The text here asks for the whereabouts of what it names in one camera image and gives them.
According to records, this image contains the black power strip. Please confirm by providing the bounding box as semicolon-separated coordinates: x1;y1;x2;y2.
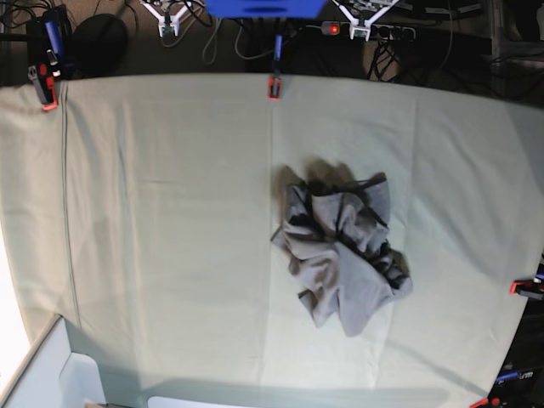
319;21;417;42

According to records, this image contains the red clamp top left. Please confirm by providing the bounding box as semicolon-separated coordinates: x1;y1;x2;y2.
25;14;65;111

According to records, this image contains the red clamp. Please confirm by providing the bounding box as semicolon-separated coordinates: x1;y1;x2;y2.
469;397;502;408
268;35;283;100
25;14;65;111

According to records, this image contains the red clamp bottom right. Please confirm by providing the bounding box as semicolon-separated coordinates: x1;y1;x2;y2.
469;397;502;408

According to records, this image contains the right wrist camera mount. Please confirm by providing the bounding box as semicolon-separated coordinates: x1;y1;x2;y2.
139;0;192;37

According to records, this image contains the blue box top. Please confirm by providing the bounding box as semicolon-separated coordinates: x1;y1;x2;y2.
206;0;326;19

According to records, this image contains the red clamp top centre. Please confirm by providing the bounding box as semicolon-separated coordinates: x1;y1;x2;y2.
268;35;283;100

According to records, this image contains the black round base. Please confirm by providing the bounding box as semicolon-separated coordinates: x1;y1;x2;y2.
70;14;128;77

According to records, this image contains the red clamp right edge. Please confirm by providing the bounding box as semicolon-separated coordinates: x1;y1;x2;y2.
509;274;544;301

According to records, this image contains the white bin lower left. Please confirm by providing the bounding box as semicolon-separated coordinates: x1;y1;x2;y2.
1;314;107;407

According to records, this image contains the grey t-shirt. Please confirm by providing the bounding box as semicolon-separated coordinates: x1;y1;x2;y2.
272;173;413;337

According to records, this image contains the pale green table cloth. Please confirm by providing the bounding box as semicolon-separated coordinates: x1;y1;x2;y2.
1;74;543;407

